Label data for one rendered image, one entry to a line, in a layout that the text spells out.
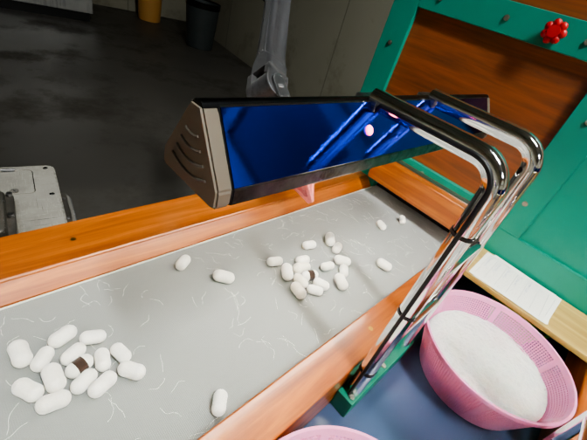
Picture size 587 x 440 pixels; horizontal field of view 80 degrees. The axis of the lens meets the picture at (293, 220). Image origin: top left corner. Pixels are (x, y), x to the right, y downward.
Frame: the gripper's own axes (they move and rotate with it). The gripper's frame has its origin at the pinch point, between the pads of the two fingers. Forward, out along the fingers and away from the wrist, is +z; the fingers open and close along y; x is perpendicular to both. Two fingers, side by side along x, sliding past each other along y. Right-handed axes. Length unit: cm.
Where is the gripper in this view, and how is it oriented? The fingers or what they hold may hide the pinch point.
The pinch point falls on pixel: (309, 199)
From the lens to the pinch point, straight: 74.8
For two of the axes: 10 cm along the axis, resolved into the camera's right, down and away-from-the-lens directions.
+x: -6.3, 2.2, 7.5
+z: 3.8, 9.2, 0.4
